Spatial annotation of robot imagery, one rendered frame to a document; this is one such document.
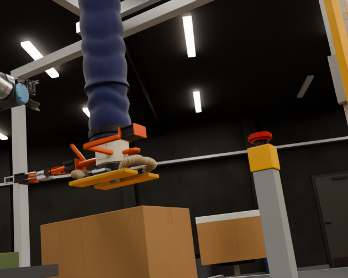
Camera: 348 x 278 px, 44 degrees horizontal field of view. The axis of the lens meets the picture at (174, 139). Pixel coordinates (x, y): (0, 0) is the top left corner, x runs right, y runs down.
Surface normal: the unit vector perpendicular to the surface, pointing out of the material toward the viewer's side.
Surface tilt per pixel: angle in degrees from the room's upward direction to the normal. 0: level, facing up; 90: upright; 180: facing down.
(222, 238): 90
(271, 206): 90
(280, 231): 90
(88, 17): 80
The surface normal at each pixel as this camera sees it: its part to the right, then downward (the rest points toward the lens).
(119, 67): 0.73, -0.11
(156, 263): 0.85, -0.23
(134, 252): -0.51, -0.17
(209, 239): -0.06, -0.25
